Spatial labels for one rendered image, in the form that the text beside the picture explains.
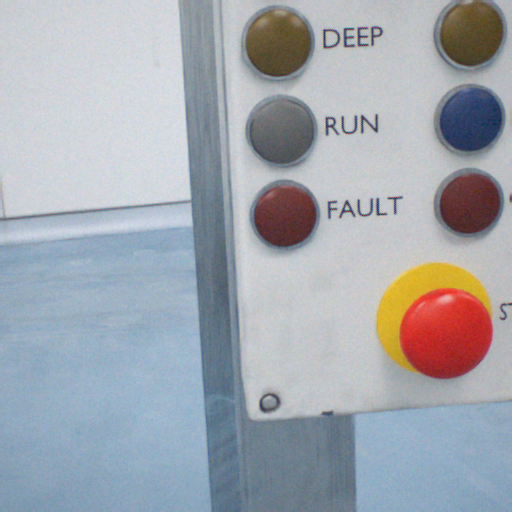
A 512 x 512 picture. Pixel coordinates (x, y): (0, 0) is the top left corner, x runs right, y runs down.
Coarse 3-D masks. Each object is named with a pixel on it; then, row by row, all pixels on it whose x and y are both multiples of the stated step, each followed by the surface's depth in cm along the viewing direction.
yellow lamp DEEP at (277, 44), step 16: (272, 16) 41; (288, 16) 41; (256, 32) 41; (272, 32) 41; (288, 32) 41; (304, 32) 41; (256, 48) 41; (272, 48) 41; (288, 48) 41; (304, 48) 41; (256, 64) 41; (272, 64) 41; (288, 64) 41
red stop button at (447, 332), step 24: (456, 288) 43; (408, 312) 43; (432, 312) 43; (456, 312) 43; (480, 312) 43; (408, 336) 43; (432, 336) 43; (456, 336) 43; (480, 336) 43; (408, 360) 44; (432, 360) 43; (456, 360) 43; (480, 360) 44
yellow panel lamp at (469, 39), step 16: (464, 0) 42; (480, 0) 42; (448, 16) 42; (464, 16) 42; (480, 16) 42; (496, 16) 42; (448, 32) 42; (464, 32) 42; (480, 32) 42; (496, 32) 42; (448, 48) 42; (464, 48) 42; (480, 48) 42; (496, 48) 42; (464, 64) 42; (480, 64) 42
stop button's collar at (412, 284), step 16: (416, 272) 45; (432, 272) 45; (448, 272) 45; (464, 272) 45; (400, 288) 45; (416, 288) 45; (432, 288) 45; (464, 288) 45; (480, 288) 45; (384, 304) 45; (400, 304) 45; (384, 320) 45; (400, 320) 45; (384, 336) 45; (400, 352) 46
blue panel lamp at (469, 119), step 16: (464, 96) 42; (480, 96) 43; (448, 112) 43; (464, 112) 43; (480, 112) 43; (496, 112) 43; (448, 128) 43; (464, 128) 43; (480, 128) 43; (496, 128) 43; (464, 144) 43; (480, 144) 43
